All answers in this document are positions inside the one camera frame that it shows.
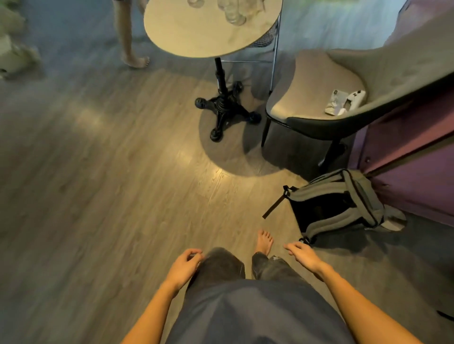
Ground person's right forearm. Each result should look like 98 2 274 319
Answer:
319 266 425 344

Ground person's right foot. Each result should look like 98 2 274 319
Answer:
254 229 274 256

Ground grey black backpack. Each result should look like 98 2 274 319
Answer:
262 168 408 245

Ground beige upholstered chair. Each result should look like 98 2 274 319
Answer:
261 7 454 169

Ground person's left forearm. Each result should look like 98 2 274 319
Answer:
120 282 180 344

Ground person's left hand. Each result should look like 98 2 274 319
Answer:
165 248 206 295

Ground person's dark blue shirt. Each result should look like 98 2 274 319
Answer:
165 278 355 344

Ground pink counter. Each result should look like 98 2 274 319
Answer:
347 0 454 227

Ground white handheld controller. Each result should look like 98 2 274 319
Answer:
337 90 367 116

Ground person's dark grey jeans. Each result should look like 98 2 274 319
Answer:
188 247 309 288

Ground houndstooth folding chair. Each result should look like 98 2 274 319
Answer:
219 14 283 95

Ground round marble table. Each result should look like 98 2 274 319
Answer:
143 0 283 143

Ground person's right hand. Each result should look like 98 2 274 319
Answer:
283 242 332 283

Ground smartphone with pale case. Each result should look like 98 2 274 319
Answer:
324 89 350 117

